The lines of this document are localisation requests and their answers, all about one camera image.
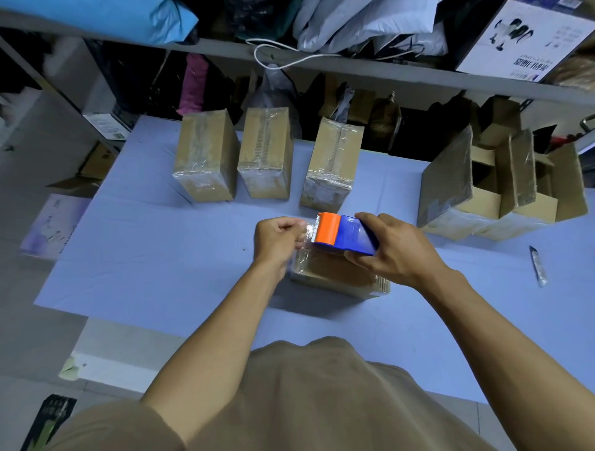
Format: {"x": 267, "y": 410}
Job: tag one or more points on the blue and orange tape dispenser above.
{"x": 346, "y": 234}

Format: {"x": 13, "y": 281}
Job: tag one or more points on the white printed carton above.
{"x": 520, "y": 42}

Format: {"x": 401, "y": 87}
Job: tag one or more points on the pink bag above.
{"x": 194, "y": 83}

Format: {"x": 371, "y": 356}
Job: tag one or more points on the open cardboard box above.
{"x": 446, "y": 181}
{"x": 567, "y": 183}
{"x": 523, "y": 172}

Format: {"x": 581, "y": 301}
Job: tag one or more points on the clear packing tape strip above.
{"x": 310, "y": 232}

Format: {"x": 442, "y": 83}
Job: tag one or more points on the person's right thumb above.
{"x": 365, "y": 264}

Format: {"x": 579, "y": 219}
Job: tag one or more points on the person's left forearm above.
{"x": 218, "y": 344}

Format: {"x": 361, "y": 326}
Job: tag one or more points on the light blue tablecloth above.
{"x": 153, "y": 241}

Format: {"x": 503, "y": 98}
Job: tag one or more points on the grey metal shelf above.
{"x": 372, "y": 69}

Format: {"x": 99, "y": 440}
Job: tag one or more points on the flat taped cardboard box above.
{"x": 334, "y": 276}

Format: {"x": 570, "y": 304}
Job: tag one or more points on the lavender printed box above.
{"x": 53, "y": 227}

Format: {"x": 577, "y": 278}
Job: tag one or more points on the person's left hand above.
{"x": 274, "y": 241}

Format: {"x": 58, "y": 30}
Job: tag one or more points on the blue plastic bag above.
{"x": 107, "y": 16}

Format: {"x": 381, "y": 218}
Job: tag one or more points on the person's right forearm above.
{"x": 502, "y": 344}

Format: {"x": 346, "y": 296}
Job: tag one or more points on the taped brown cardboard box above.
{"x": 330, "y": 165}
{"x": 265, "y": 151}
{"x": 204, "y": 155}

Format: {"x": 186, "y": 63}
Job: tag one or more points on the person's beige shirt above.
{"x": 297, "y": 404}

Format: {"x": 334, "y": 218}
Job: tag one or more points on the grey plastic bags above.
{"x": 367, "y": 21}

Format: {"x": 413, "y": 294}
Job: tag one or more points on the black printed packet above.
{"x": 46, "y": 423}

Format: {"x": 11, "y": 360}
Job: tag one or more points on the flattened cardboard piece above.
{"x": 93, "y": 169}

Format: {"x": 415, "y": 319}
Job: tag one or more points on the person's left fingers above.
{"x": 290, "y": 230}

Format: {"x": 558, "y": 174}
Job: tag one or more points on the white labelled box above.
{"x": 109, "y": 126}

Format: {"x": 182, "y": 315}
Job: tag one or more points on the grey utility knife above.
{"x": 538, "y": 267}

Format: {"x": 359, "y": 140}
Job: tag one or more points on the person's right hand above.
{"x": 404, "y": 253}

